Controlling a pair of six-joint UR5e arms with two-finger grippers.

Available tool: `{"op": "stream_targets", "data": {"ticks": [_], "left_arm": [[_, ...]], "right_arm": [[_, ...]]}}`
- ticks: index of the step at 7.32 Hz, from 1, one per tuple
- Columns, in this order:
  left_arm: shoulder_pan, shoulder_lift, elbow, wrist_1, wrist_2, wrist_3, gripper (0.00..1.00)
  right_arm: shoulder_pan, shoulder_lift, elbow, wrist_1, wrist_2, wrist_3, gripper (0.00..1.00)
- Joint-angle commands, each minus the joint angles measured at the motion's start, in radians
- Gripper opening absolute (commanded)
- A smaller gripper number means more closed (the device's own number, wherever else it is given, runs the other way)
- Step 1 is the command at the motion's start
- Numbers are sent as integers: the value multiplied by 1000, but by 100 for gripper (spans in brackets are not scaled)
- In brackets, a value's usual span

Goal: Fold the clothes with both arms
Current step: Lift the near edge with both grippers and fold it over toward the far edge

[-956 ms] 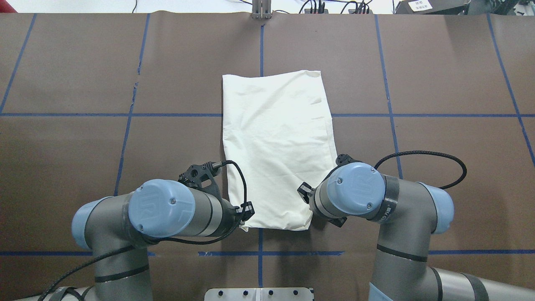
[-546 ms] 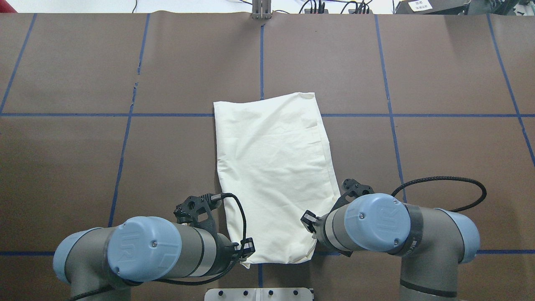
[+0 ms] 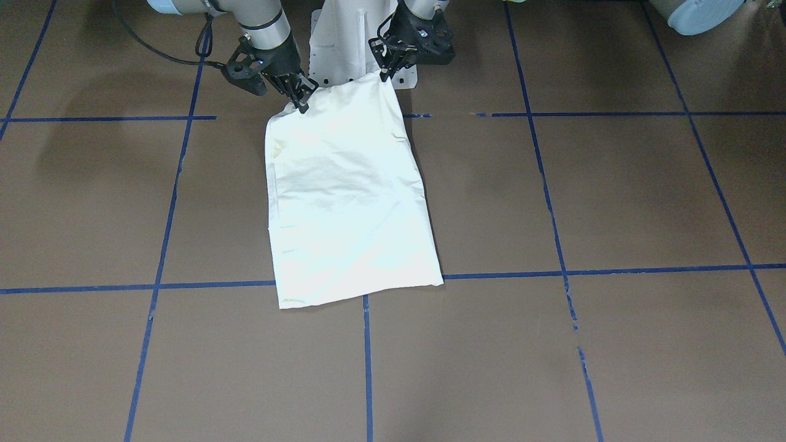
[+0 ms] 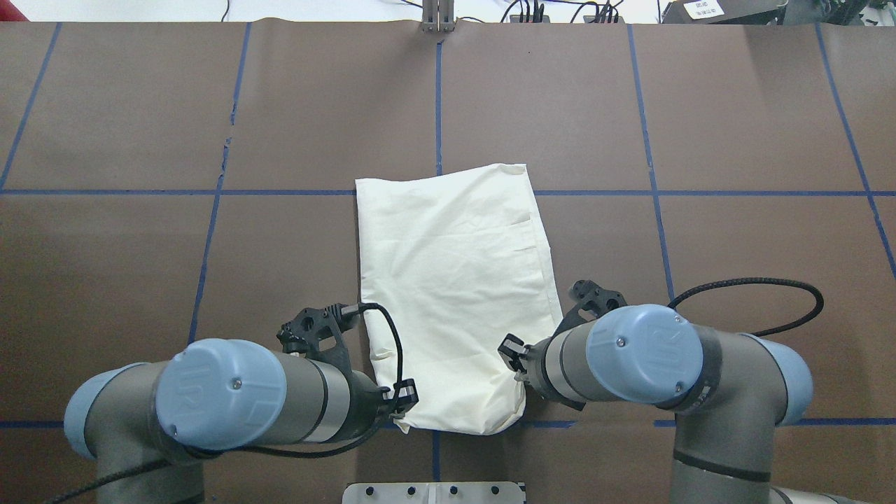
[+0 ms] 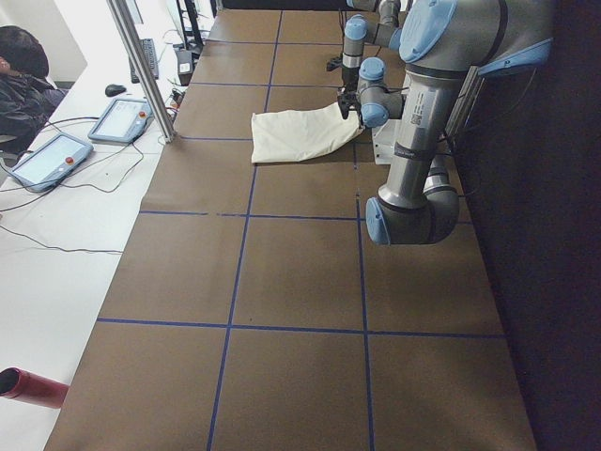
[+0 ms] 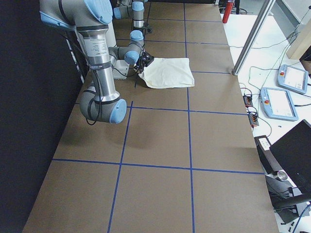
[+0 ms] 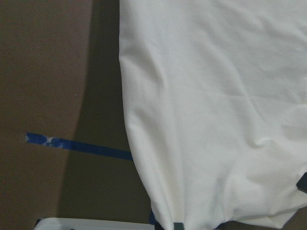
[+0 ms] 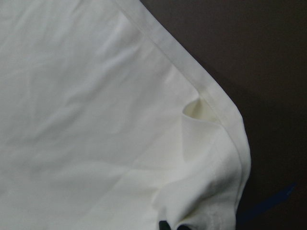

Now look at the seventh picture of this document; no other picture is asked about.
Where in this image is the cream long-sleeve cat shirt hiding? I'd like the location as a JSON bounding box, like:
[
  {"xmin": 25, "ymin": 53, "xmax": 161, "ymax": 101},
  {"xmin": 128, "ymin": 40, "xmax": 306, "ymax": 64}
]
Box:
[{"xmin": 119, "ymin": 0, "xmax": 307, "ymax": 230}]

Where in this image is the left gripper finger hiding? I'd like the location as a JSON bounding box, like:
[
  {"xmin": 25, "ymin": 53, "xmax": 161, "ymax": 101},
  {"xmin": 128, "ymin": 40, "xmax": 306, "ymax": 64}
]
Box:
[{"xmin": 174, "ymin": 222, "xmax": 184, "ymax": 230}]

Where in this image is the white camera post base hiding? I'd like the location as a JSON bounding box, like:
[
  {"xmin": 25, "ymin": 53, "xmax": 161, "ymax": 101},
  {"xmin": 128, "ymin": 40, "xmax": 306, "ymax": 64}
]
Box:
[{"xmin": 34, "ymin": 218, "xmax": 154, "ymax": 230}]

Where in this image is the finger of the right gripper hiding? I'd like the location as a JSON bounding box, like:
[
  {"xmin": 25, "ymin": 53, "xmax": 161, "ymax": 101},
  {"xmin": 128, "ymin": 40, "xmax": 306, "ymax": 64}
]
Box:
[{"xmin": 296, "ymin": 172, "xmax": 307, "ymax": 193}]

